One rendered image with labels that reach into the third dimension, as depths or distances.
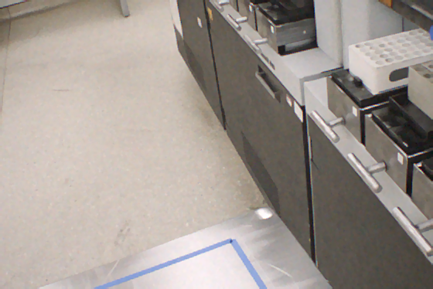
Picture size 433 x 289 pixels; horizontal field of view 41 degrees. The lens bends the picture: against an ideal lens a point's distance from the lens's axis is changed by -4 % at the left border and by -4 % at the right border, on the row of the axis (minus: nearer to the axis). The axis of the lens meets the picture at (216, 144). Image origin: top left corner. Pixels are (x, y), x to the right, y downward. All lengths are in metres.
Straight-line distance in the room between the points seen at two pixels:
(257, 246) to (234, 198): 1.39
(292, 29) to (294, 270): 0.76
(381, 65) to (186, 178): 1.37
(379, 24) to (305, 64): 0.25
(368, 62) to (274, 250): 0.42
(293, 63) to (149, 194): 1.06
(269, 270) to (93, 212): 1.57
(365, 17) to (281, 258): 0.55
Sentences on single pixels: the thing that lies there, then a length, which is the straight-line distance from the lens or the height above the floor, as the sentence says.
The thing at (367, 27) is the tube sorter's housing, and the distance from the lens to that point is 1.13.
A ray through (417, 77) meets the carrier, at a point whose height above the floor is 0.87.
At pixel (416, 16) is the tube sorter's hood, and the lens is 0.90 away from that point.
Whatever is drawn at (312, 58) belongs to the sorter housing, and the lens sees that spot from 1.34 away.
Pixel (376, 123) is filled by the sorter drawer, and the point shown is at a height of 0.80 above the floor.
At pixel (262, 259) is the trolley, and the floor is 0.82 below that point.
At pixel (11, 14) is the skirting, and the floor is 0.03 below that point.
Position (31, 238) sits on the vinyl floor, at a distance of 2.22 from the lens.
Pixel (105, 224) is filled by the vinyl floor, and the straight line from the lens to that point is 2.15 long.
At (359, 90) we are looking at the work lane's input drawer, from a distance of 1.04.
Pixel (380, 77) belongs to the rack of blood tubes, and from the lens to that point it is 1.02.
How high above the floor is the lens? 1.33
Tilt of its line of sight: 33 degrees down
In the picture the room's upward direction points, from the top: 10 degrees counter-clockwise
